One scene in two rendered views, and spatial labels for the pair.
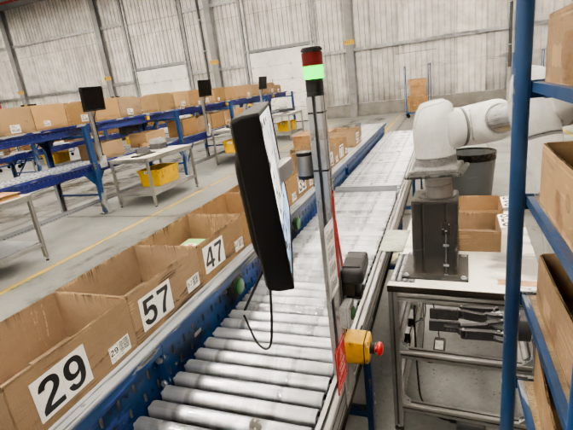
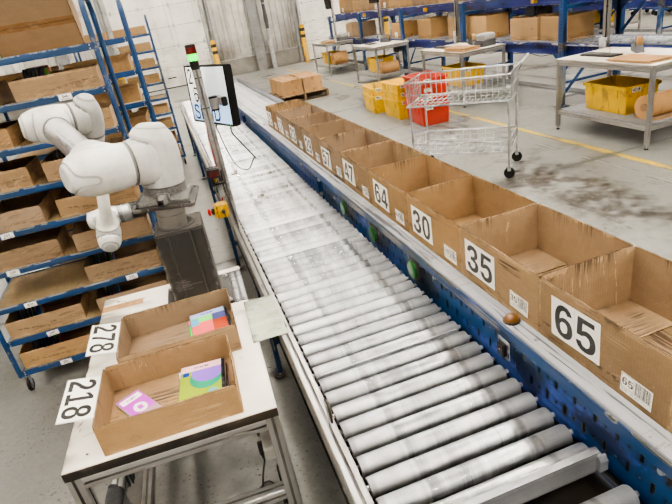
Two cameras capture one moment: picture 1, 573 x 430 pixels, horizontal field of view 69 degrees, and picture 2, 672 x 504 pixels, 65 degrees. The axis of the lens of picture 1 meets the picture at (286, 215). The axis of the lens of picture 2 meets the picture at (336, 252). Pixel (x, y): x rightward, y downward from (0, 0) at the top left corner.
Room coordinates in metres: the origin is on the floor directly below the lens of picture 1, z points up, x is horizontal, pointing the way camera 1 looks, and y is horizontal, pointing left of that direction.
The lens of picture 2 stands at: (3.57, -1.28, 1.74)
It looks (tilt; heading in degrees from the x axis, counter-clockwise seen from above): 25 degrees down; 144
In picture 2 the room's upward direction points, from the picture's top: 10 degrees counter-clockwise
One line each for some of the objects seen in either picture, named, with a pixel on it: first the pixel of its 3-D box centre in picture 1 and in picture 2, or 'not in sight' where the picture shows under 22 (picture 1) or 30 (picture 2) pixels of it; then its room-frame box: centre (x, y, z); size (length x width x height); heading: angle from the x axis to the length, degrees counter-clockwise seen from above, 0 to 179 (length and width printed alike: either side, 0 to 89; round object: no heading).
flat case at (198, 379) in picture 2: not in sight; (202, 383); (2.25, -0.90, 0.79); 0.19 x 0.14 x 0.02; 152
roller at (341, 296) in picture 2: (335, 243); (346, 297); (2.15, -0.25, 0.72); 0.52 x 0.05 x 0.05; 68
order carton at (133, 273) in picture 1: (136, 288); (355, 153); (1.36, 0.56, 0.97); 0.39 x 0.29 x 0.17; 158
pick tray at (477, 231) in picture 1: (455, 230); (179, 332); (1.94, -0.82, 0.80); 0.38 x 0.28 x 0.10; 67
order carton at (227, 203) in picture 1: (234, 217); (418, 191); (2.08, 0.27, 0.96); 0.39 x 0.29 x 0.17; 158
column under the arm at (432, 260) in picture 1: (435, 231); (189, 260); (1.67, -0.62, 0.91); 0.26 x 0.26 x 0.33; 66
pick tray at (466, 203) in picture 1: (462, 211); (170, 388); (2.21, -0.98, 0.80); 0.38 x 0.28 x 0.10; 66
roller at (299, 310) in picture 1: (293, 311); (299, 234); (1.49, 0.02, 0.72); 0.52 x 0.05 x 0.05; 68
